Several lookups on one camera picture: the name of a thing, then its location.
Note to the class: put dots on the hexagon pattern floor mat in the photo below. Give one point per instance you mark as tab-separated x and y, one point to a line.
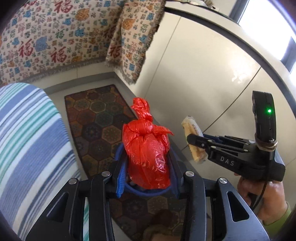
96	118

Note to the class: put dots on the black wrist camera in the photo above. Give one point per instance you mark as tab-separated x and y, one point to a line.
265	118

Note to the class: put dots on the red plastic bag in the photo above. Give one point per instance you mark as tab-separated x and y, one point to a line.
147	146

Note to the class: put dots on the countertop clutter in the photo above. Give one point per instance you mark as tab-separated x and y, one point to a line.
204	3

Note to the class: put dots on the blue green striped tablecloth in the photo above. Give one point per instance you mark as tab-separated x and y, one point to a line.
37	158

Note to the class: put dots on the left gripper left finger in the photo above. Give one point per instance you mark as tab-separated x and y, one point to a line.
107	185

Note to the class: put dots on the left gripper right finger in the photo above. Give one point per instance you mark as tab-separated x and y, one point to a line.
188	185

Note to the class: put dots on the yellow white snack wrapper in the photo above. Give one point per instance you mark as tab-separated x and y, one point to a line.
190	127

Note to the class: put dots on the right hand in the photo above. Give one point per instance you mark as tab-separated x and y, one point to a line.
274	205

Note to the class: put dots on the patterned fu character blanket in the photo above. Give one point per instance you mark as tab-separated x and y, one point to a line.
46	35

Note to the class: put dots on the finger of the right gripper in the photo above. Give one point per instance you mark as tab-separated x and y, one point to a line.
214	138
200	141

